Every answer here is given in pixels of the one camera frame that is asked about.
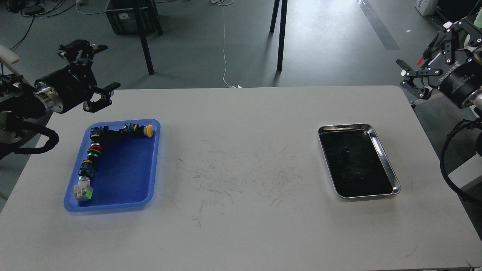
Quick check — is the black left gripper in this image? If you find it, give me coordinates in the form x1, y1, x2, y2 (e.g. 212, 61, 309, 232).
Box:
35, 40, 121, 113

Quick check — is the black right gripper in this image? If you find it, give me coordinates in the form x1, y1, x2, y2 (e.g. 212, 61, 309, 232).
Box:
396, 18, 482, 108

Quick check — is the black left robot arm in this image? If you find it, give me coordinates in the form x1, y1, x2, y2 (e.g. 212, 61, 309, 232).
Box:
1, 40, 120, 158

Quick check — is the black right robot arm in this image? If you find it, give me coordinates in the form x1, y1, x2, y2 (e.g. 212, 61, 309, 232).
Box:
396, 17, 482, 207

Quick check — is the black table leg left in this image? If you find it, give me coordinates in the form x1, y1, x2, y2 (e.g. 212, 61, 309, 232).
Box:
131, 0, 163, 75

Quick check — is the dark plastic crate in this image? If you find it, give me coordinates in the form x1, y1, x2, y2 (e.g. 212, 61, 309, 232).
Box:
105, 0, 156, 35

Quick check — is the blue plastic tray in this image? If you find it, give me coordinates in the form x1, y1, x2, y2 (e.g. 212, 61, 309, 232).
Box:
64, 119, 161, 212

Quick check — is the steel tray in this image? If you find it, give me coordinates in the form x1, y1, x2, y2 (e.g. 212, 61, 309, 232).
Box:
318, 123, 401, 200

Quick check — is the black table legs middle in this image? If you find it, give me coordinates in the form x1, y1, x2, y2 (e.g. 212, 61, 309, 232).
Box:
270, 0, 288, 74

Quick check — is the red push button switch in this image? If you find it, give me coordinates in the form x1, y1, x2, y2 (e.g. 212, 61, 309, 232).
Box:
89, 125, 126, 152

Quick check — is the yellow push button switch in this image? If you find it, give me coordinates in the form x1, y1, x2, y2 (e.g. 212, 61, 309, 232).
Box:
120, 123, 154, 138

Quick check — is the green push button switch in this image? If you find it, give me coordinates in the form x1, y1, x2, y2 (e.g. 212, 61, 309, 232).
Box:
78, 149, 103, 180

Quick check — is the green illuminated square switch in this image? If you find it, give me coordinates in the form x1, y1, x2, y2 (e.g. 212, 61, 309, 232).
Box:
74, 176, 93, 202

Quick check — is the white cable on floor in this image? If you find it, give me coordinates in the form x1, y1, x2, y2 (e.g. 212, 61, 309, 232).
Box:
211, 0, 243, 88

